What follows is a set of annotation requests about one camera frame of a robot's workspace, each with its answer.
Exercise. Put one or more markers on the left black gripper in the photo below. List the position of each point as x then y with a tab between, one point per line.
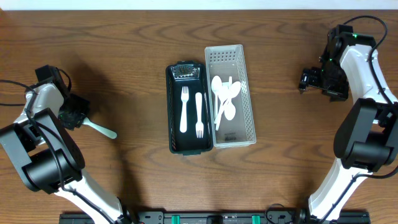
74	115

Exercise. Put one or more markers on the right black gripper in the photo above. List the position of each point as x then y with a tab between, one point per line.
310	78

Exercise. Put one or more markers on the white fork mint edge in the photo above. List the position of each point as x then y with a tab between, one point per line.
105	131

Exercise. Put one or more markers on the white spoon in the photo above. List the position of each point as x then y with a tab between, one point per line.
223	95
235	89
216	85
229	110

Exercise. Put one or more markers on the clear white perforated basket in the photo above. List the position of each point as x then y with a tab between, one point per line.
232	120

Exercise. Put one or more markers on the dark green plastic basket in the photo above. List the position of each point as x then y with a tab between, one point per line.
192	75

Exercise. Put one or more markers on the white fork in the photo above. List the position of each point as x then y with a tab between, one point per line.
184	99
199	124

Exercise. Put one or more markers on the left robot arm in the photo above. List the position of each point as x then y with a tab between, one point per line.
47	158

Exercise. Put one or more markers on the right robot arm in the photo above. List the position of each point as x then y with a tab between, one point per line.
367	138

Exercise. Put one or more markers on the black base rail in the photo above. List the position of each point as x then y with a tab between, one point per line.
278	216

